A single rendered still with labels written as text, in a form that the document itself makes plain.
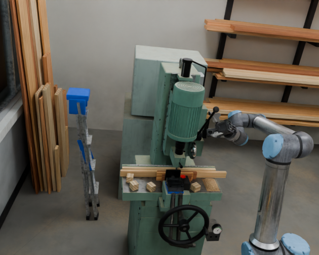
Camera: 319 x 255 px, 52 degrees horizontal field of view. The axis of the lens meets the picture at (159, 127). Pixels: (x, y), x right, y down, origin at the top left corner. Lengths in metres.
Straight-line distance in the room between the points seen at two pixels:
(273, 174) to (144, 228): 0.89
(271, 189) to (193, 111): 0.57
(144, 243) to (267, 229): 0.81
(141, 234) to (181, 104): 0.87
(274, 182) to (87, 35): 3.03
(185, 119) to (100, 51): 2.49
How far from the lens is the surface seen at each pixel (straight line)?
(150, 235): 2.17
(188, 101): 1.78
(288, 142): 1.63
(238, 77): 3.81
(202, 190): 2.04
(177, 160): 1.99
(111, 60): 4.17
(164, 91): 2.02
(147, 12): 4.05
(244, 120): 2.15
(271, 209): 1.74
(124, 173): 2.04
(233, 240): 3.12
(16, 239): 3.00
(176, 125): 1.85
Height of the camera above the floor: 2.09
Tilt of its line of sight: 26 degrees down
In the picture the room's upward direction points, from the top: 7 degrees clockwise
